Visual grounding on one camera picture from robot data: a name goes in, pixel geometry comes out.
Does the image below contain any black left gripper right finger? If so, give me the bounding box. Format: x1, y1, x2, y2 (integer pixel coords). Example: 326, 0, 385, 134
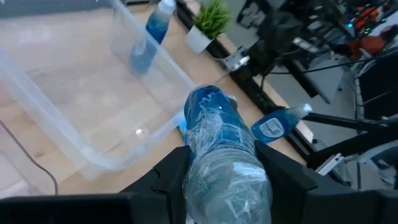
254, 139, 318, 224

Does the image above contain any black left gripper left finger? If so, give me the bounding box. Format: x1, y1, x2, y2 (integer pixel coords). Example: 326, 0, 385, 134
120, 145, 192, 224

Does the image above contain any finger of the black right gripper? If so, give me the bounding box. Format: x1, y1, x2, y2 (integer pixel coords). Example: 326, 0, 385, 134
307, 126, 398, 170
303, 111, 398, 132

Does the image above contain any blue dish soap bottle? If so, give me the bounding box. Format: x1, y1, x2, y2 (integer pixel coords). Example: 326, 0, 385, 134
129, 0, 177, 75
182, 84, 274, 224
251, 103, 313, 144

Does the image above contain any tall clear plastic bin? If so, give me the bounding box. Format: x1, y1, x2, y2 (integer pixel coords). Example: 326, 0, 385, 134
0, 0, 196, 182

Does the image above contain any green plant in white pot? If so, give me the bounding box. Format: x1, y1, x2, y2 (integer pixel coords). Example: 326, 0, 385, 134
185, 0, 231, 54

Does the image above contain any clear bin with handles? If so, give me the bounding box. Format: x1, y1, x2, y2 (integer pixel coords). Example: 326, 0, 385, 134
0, 119, 60, 200

